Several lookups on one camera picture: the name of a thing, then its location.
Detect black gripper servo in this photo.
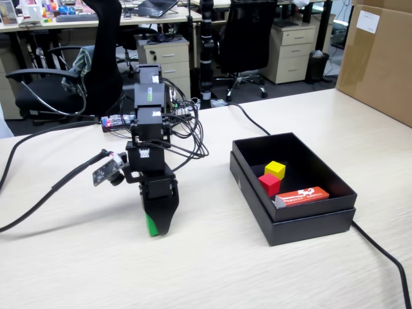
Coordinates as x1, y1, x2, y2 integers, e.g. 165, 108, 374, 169
137, 172, 180, 237

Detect red wooden cube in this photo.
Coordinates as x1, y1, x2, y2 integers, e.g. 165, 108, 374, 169
257, 173, 282, 197

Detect yellow wooden cube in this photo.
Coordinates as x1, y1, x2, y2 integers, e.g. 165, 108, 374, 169
264, 160, 287, 181

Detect red and white eraser box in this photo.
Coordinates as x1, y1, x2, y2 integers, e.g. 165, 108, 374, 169
272, 185, 330, 209

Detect black open box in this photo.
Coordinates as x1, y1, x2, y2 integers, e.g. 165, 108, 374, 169
229, 154, 357, 247

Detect black cardboard box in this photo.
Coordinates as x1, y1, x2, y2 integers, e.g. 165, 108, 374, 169
231, 131, 359, 223

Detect large brown cardboard box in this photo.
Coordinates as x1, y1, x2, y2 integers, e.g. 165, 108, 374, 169
335, 0, 412, 129

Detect controller board with red light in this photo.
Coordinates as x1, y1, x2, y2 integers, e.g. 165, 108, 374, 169
101, 114, 138, 133

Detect black mesh chair with armrests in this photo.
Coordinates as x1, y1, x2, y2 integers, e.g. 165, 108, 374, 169
5, 0, 125, 125

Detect green striped cloth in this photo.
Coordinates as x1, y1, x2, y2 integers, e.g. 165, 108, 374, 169
61, 44, 97, 95

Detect black jointed pole white bands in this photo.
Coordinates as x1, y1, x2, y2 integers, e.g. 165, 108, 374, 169
198, 0, 216, 109

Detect beige side cabinet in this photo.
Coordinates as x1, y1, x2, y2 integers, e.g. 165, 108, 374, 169
0, 54, 23, 120

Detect thin black stand pole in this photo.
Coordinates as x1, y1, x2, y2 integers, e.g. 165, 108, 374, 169
185, 0, 195, 70

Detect light wood office desk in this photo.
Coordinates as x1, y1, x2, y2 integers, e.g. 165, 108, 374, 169
0, 5, 203, 33

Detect black laptop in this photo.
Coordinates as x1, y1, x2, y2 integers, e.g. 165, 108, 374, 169
132, 0, 180, 19

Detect dark computer keyboard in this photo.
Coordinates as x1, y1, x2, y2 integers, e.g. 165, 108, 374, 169
55, 13, 99, 23

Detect black trash bin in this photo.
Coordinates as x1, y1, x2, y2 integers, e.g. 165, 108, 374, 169
304, 50, 330, 85

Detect desk with black legs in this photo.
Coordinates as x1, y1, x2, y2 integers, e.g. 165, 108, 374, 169
180, 0, 334, 54

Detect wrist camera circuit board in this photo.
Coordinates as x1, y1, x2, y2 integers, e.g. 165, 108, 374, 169
92, 151, 127, 187

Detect thin black wire bundle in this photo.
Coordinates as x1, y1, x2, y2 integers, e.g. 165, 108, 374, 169
154, 77, 210, 174

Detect thick black camera cable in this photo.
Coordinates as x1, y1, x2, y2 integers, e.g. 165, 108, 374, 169
0, 120, 109, 233

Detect black power cable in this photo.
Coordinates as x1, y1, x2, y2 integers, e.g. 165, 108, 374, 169
225, 102, 412, 309

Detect small picture frame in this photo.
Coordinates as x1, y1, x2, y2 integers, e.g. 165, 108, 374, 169
0, 0, 19, 26

